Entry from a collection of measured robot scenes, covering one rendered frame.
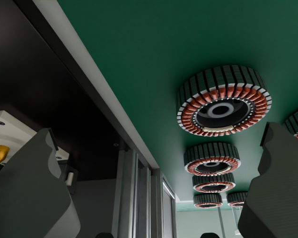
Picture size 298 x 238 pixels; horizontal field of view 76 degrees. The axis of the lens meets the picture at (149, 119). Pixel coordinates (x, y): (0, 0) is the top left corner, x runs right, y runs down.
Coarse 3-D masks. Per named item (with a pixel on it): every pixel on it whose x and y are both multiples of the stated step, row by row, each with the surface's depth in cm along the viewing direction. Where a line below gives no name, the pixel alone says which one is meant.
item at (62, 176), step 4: (60, 164) 42; (64, 164) 42; (60, 168) 42; (64, 168) 41; (68, 168) 42; (72, 168) 44; (64, 172) 41; (68, 172) 42; (76, 172) 45; (60, 176) 41; (64, 176) 41; (76, 176) 45; (64, 180) 41; (72, 180) 43; (76, 180) 44; (72, 184) 43; (68, 188) 41; (72, 188) 43; (72, 192) 43
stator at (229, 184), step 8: (200, 176) 51; (208, 176) 50; (216, 176) 50; (224, 176) 49; (232, 176) 51; (200, 184) 51; (208, 184) 49; (216, 184) 54; (224, 184) 49; (232, 184) 50
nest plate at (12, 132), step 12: (0, 120) 26; (12, 120) 26; (0, 132) 28; (12, 132) 28; (24, 132) 28; (36, 132) 30; (0, 144) 32; (12, 144) 32; (24, 144) 32; (60, 156) 36
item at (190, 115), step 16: (192, 80) 22; (208, 80) 21; (224, 80) 21; (240, 80) 20; (256, 80) 20; (176, 96) 25; (192, 96) 22; (208, 96) 21; (224, 96) 21; (240, 96) 21; (256, 96) 20; (176, 112) 25; (192, 112) 23; (208, 112) 25; (224, 112) 25; (240, 112) 25; (256, 112) 23; (192, 128) 26; (208, 128) 26; (224, 128) 26; (240, 128) 26
